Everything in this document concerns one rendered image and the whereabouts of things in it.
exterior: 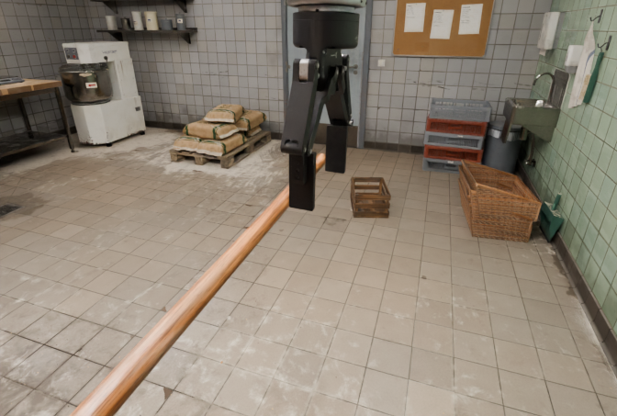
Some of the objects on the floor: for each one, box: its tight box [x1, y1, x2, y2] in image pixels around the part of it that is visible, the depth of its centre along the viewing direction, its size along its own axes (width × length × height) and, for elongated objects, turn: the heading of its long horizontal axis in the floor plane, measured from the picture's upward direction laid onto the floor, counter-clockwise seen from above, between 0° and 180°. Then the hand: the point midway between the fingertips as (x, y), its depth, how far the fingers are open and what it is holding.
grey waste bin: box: [480, 120, 522, 177], centre depth 404 cm, size 37×37×55 cm
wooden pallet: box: [169, 130, 271, 169], centre depth 485 cm, size 120×80×14 cm, turn 161°
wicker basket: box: [457, 178, 533, 242], centre depth 303 cm, size 49×56×28 cm
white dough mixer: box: [58, 41, 146, 147], centre depth 504 cm, size 92×59×132 cm, turn 161°
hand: (320, 179), depth 49 cm, fingers open, 13 cm apart
